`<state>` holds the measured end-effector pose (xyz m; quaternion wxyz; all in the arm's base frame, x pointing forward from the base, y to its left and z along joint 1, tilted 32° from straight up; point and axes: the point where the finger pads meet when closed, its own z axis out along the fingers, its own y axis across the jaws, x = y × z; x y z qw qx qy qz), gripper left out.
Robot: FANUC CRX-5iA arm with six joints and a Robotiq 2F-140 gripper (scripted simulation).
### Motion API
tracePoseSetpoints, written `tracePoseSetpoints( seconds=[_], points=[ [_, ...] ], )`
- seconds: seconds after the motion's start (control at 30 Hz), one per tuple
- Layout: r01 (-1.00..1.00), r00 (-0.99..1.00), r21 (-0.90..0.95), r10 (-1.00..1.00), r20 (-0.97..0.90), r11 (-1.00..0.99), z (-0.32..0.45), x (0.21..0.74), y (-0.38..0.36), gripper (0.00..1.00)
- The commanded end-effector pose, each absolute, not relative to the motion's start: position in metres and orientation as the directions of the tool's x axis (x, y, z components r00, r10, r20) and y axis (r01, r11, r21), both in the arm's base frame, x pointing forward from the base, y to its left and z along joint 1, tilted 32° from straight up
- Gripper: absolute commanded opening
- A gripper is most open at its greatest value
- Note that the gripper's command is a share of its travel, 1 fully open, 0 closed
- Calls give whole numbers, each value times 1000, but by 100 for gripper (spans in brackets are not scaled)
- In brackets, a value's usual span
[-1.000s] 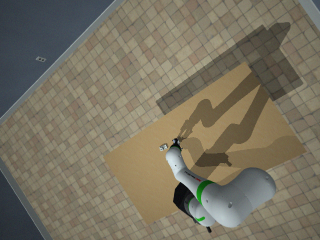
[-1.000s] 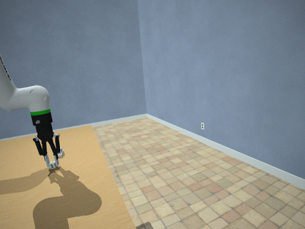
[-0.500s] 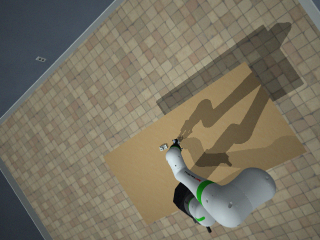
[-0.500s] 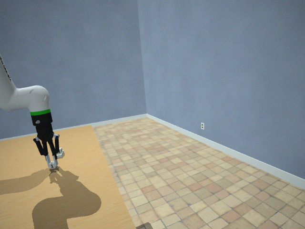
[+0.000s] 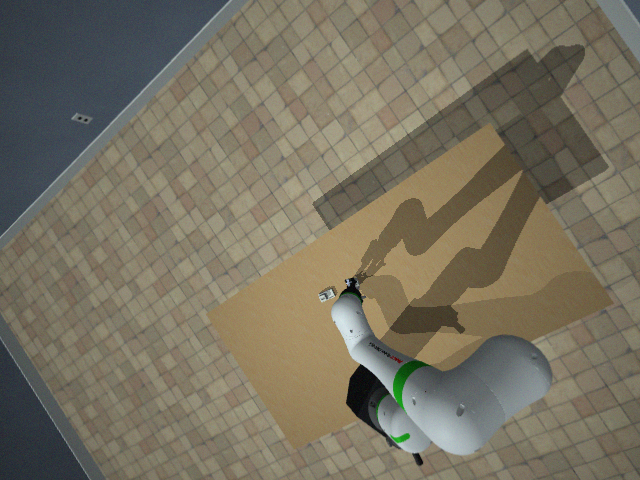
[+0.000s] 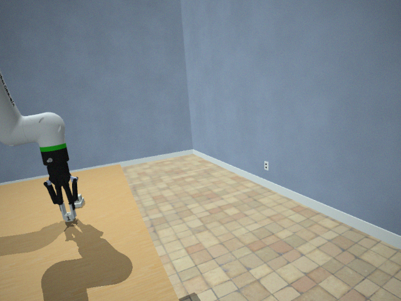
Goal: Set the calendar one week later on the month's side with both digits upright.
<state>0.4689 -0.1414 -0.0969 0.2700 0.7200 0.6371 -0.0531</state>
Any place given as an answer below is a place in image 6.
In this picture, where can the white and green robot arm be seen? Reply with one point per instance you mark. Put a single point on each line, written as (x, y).
(47, 129)

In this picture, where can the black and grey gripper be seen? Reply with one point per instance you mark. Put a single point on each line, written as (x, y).
(62, 179)

